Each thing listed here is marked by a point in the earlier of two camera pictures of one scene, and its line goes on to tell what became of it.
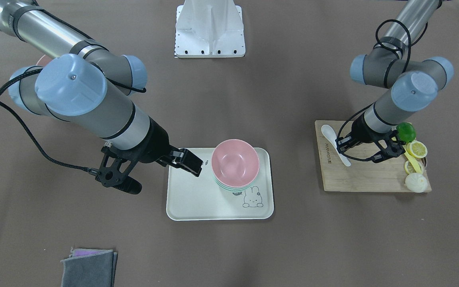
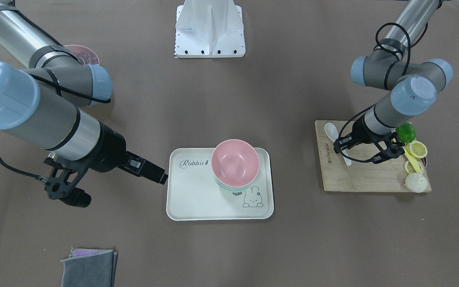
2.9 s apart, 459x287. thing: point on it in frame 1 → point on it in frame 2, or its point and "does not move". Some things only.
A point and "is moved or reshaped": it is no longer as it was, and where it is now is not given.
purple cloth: x=80 y=252 does not move
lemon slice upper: x=417 y=149 does not move
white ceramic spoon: x=329 y=134 is moved or reshaped
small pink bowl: x=235 y=163 does not move
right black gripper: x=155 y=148 → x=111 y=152
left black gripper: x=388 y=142 does not move
